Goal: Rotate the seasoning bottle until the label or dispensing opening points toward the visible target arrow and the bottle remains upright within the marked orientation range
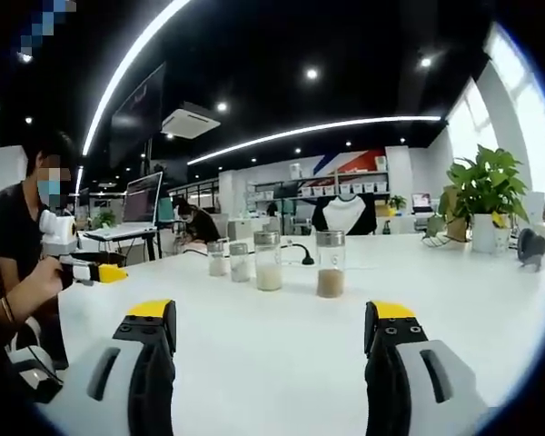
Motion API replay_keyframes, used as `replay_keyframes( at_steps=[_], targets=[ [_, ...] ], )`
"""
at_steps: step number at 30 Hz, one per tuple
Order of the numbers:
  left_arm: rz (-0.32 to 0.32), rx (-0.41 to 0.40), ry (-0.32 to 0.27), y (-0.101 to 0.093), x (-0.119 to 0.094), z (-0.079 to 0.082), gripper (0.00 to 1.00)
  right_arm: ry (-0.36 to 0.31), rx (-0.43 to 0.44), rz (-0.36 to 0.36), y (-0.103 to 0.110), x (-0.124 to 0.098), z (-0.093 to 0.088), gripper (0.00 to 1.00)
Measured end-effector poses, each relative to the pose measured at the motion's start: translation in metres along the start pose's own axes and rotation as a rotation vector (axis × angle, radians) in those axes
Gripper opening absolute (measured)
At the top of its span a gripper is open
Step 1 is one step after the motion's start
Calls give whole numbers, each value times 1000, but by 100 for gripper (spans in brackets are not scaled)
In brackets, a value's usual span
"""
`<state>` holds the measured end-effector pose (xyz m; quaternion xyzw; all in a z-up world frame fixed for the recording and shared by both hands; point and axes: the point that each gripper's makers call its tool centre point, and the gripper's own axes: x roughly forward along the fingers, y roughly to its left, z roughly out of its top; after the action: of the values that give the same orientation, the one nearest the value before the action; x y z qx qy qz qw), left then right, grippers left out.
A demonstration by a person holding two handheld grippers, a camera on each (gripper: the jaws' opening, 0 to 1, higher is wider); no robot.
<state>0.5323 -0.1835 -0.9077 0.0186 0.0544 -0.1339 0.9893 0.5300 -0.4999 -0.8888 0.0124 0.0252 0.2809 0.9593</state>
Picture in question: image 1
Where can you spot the long curved ceiling light strip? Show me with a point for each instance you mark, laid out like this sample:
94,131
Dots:
118,77
309,131

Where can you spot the small glass seasoning bottle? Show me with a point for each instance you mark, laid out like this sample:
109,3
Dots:
217,261
240,265

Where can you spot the wall shelf with white boxes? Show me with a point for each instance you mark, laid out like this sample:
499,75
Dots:
327,186

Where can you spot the open laptop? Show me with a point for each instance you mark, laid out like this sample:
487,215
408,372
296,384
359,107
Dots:
421,203

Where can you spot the person's left hand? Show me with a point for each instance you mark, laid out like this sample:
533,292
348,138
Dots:
45,284

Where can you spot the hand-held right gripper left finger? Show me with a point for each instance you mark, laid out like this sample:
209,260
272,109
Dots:
118,386

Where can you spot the dark grey round device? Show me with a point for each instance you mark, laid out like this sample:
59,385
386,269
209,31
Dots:
532,247

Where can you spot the tall seasoning bottle brown powder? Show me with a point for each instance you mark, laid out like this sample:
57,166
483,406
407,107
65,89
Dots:
330,268

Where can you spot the black power plug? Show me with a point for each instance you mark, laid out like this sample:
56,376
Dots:
308,258

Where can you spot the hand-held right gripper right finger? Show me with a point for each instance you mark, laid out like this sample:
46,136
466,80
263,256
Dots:
418,386

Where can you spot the green potted plant white pot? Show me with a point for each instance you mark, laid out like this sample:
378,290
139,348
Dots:
486,191

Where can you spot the white desk with keyboard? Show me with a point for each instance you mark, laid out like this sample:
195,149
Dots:
118,233

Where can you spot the hanging black screen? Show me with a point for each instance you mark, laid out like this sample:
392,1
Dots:
136,113

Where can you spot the small green plant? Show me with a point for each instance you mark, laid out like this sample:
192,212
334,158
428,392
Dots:
397,202
104,219

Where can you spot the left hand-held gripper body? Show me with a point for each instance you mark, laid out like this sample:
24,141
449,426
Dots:
59,234

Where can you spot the person's upper body dark shirt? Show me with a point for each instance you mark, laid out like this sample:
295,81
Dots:
13,218

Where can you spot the tall seasoning bottle white powder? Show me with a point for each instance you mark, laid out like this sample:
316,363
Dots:
268,265

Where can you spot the ceiling air conditioner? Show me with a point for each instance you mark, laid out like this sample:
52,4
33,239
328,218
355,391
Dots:
191,119

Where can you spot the white grey worn device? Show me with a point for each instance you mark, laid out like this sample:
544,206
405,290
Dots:
29,363

